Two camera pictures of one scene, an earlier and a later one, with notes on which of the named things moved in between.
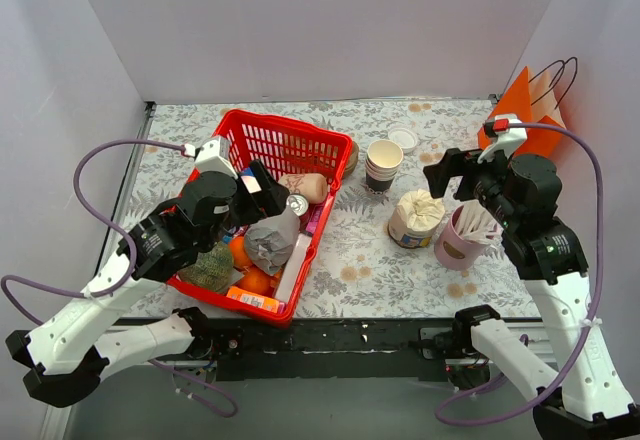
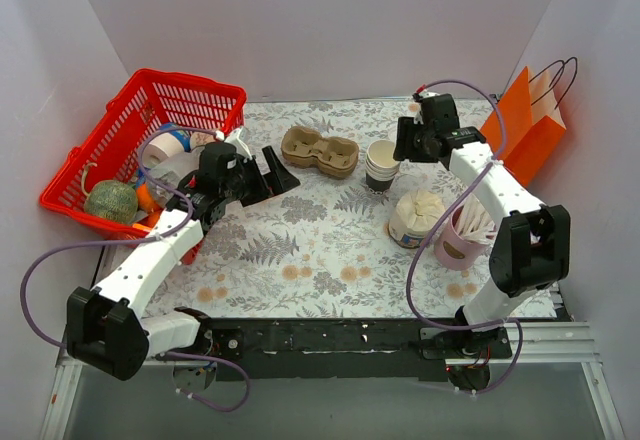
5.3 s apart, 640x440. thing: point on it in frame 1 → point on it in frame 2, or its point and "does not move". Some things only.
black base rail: x=343 y=351 does not move
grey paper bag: x=270 y=241 → x=172 y=169
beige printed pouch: x=313 y=186 → x=198 y=139
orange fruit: x=239 y=251 → x=144 y=198
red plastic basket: x=285 y=148 → x=112 y=148
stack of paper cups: x=382 y=161 does not move
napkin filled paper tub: x=413 y=219 does not move
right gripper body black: x=463 y=175 → x=407 y=141
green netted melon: x=212 y=269 → x=113 y=201
